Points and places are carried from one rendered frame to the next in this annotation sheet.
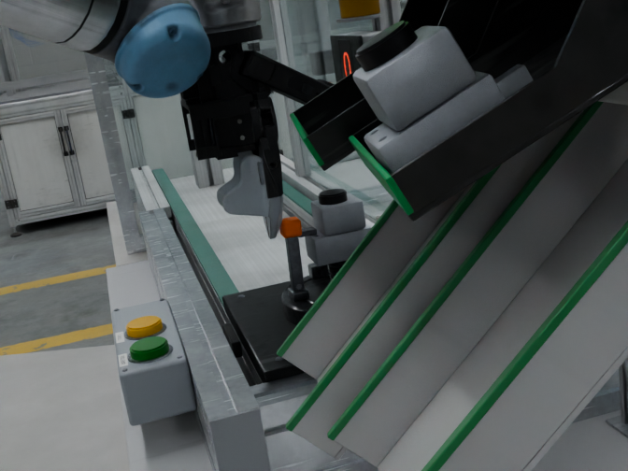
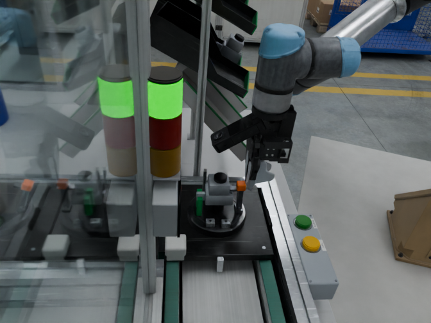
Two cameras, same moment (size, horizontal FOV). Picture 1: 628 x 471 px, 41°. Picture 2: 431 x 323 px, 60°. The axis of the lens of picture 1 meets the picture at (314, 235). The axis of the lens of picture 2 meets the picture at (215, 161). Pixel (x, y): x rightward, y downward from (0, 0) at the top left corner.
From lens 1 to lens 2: 1.55 m
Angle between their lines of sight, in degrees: 128
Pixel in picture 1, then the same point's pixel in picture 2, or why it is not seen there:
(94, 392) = (345, 310)
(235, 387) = (265, 188)
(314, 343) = (242, 150)
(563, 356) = not seen: hidden behind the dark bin
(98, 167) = not seen: outside the picture
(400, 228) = (216, 121)
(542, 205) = not seen: hidden behind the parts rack
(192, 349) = (284, 218)
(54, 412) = (360, 297)
